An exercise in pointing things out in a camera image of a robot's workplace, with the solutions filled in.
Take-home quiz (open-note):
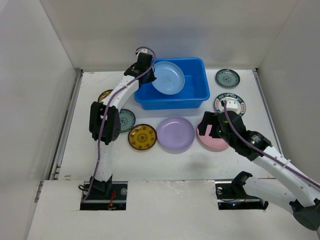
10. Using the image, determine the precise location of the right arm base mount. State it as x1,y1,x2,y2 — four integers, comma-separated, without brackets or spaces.
215,180,269,211

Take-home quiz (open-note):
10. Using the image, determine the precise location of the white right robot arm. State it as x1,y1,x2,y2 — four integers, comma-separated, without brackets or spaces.
197,111,320,231

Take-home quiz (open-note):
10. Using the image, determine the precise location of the purple plastic plate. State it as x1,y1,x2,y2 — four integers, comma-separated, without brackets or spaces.
157,116,196,151

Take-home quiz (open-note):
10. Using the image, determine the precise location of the pink plastic plate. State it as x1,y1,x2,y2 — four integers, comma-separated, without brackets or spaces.
196,124,229,151

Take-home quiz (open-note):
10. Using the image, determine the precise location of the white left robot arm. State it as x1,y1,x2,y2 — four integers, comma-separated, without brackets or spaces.
83,46,156,201

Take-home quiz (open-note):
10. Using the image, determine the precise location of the blue plastic bin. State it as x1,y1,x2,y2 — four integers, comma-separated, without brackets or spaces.
134,57,210,110

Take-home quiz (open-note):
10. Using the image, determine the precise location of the yellow patterned small plate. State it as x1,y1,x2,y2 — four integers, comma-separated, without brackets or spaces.
128,124,158,151

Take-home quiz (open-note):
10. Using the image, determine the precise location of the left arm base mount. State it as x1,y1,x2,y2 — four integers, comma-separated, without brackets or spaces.
78,181,128,211

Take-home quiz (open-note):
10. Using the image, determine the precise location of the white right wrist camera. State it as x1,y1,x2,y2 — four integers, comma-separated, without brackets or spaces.
221,99,239,112

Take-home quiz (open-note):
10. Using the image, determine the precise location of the blue floral small plate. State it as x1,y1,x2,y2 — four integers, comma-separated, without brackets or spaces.
119,108,136,133

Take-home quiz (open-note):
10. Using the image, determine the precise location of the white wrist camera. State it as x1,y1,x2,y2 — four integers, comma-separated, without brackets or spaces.
135,48,148,55
221,99,239,112

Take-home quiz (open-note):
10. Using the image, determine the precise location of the light blue plastic plate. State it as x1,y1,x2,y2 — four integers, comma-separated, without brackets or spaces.
152,61,185,95

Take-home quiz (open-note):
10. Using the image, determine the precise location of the green rimmed white plate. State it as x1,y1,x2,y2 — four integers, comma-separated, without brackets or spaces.
213,92,247,116

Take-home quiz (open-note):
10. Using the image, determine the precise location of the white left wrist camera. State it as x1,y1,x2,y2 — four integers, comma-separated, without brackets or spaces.
135,48,148,55

